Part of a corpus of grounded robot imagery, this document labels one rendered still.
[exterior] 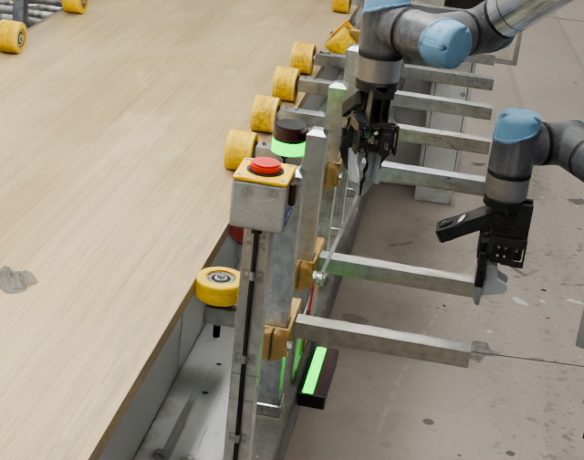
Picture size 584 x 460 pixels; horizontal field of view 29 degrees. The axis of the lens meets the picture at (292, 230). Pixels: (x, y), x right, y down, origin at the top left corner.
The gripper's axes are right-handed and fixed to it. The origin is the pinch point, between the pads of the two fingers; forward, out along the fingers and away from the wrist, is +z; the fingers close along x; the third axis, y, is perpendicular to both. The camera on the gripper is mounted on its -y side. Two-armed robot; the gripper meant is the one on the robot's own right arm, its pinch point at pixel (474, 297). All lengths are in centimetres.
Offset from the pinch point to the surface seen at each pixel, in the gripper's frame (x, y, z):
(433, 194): 250, -12, 79
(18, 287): -40, -70, -9
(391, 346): -26.6, -12.8, -1.9
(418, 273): -1.4, -10.5, -3.6
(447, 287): -1.6, -5.0, -1.9
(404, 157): 262, -26, 70
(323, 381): -17.8, -23.6, 12.2
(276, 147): -6.5, -37.5, -25.1
